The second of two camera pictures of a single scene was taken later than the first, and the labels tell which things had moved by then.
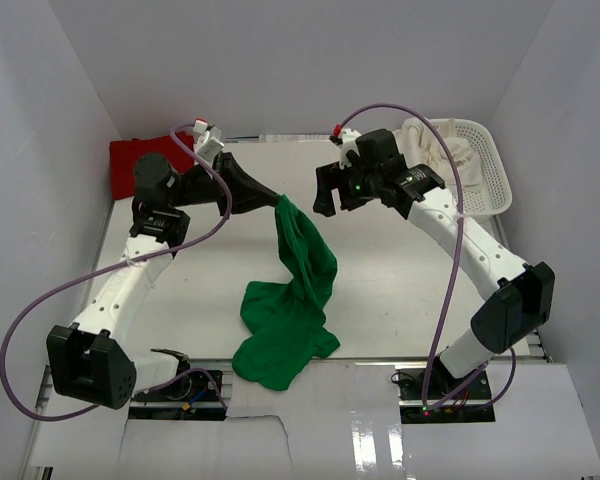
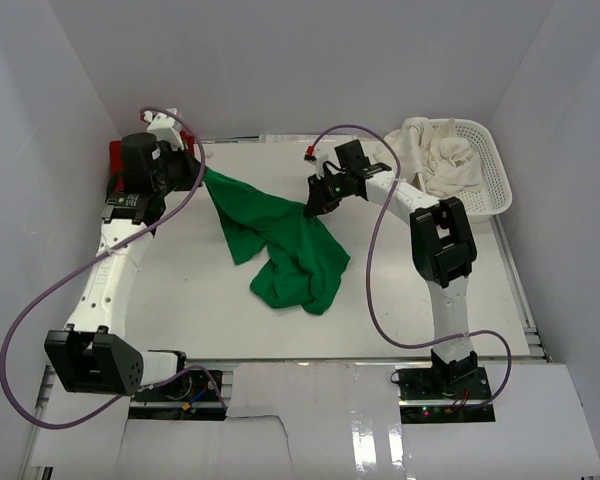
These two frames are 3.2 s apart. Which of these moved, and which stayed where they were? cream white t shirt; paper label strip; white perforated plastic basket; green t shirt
Moved: green t shirt
Stayed: white perforated plastic basket; cream white t shirt; paper label strip
